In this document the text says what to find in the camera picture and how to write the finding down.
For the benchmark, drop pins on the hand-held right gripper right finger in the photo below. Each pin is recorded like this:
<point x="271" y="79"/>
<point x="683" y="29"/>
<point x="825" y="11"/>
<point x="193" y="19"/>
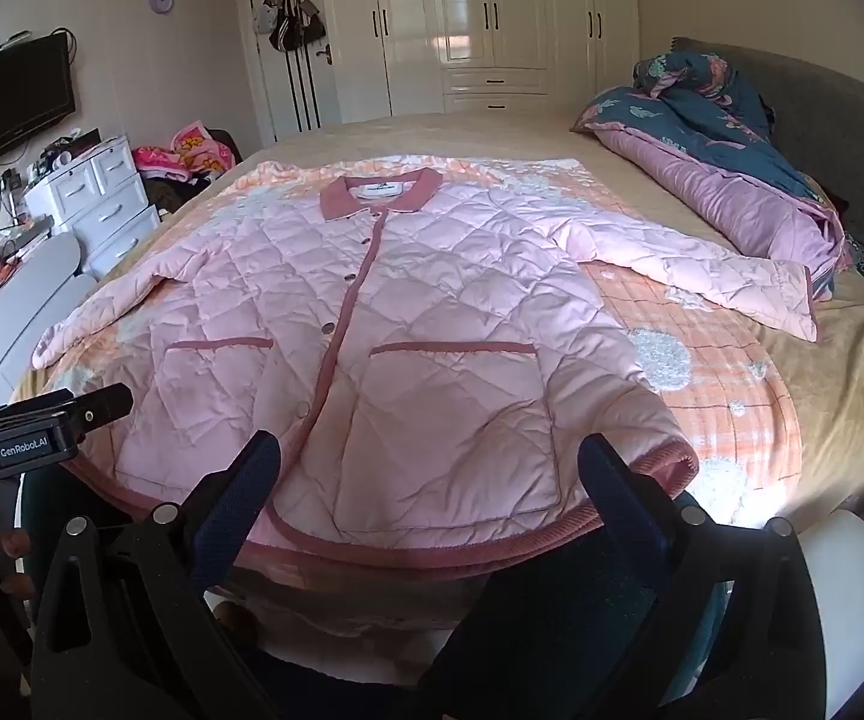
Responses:
<point x="616" y="487"/>

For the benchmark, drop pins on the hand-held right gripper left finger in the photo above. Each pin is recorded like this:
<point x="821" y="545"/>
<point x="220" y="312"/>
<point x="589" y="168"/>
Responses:
<point x="241" y="495"/>

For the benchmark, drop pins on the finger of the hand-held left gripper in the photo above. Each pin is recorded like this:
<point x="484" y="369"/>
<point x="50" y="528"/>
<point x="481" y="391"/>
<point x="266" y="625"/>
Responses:
<point x="102" y="405"/>

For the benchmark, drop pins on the pink quilted jacket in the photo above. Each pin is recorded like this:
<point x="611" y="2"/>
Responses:
<point x="439" y="315"/>

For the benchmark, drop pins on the grey oval board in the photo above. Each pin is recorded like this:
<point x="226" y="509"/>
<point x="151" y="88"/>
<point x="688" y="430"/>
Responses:
<point x="19" y="315"/>

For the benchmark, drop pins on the orange cloud-pattern blanket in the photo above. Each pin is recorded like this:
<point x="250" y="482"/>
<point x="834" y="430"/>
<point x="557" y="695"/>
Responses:
<point x="709" y="405"/>

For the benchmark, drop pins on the grey set-top box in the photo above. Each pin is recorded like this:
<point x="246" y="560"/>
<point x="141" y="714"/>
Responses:
<point x="23" y="240"/>

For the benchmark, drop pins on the white drawer unit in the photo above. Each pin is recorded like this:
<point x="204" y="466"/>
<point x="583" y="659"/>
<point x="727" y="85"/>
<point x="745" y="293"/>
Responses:
<point x="94" y="202"/>

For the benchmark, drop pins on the bed with beige sheet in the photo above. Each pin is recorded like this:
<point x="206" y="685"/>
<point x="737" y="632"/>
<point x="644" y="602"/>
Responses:
<point x="837" y="390"/>

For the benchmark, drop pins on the white bed footboard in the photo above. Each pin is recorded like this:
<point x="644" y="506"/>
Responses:
<point x="844" y="600"/>

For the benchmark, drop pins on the pink cartoon print cloth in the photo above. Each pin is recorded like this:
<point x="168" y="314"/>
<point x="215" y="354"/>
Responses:
<point x="192" y="150"/>

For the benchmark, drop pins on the teal and pink floral quilt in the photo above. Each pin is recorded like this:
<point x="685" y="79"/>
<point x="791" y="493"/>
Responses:
<point x="702" y="165"/>

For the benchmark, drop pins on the white door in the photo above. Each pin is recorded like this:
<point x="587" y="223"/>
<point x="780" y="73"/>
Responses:
<point x="286" y="97"/>

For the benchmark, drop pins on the black striped hanging bag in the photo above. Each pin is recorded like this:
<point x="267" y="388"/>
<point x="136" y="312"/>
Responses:
<point x="287" y="26"/>

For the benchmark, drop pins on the white hanging bag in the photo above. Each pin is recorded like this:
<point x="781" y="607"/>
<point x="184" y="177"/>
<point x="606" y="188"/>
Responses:
<point x="262" y="15"/>

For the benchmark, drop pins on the grey upholstered headboard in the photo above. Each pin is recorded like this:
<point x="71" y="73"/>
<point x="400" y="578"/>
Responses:
<point x="837" y="127"/>

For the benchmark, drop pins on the dark hanging bag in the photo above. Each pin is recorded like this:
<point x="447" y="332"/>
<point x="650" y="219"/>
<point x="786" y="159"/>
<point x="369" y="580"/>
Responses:
<point x="313" y="19"/>

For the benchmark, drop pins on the white glossy wardrobe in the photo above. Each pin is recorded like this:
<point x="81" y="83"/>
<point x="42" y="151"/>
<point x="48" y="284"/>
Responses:
<point x="432" y="15"/>

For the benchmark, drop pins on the black wall television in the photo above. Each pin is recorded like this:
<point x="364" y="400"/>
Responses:
<point x="4" y="112"/>

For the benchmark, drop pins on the purple wall clock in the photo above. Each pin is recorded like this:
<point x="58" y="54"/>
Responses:
<point x="160" y="0"/>

